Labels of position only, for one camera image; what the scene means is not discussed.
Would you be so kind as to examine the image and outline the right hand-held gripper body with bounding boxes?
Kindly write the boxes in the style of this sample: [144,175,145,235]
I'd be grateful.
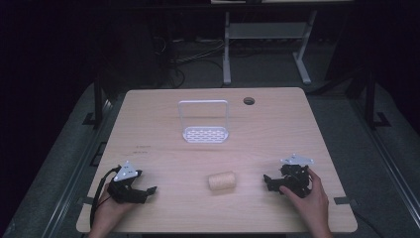
[278,153,315,199]

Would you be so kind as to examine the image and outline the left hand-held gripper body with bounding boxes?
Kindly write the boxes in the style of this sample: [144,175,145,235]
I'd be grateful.
[106,160,149,204]

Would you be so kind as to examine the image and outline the person's left hand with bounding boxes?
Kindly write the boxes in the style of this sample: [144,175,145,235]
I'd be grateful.
[93,183,137,230]

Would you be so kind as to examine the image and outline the person's right hand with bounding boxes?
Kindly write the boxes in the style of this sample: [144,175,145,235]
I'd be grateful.
[279,168,331,230]

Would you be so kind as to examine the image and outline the beige twine roll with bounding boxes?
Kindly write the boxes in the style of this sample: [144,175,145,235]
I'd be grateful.
[207,171,238,191]

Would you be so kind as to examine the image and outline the black metal stand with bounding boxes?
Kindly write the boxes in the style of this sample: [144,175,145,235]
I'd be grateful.
[364,69,393,131]
[82,74,104,129]

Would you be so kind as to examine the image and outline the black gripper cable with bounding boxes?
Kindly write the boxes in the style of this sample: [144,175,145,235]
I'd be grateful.
[89,166,122,230]

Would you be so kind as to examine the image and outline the aluminium frame rail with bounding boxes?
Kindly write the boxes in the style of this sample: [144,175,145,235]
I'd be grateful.
[350,98,420,229]
[41,98,115,238]

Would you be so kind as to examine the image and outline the white perforated rack with handle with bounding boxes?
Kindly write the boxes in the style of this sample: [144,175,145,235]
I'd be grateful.
[177,99,230,145]

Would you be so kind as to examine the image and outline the white metal desk frame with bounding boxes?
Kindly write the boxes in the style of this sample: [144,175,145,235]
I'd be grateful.
[222,9,319,86]

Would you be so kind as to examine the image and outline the bundle of floor cables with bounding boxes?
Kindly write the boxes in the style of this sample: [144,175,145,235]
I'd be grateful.
[154,35,226,89]

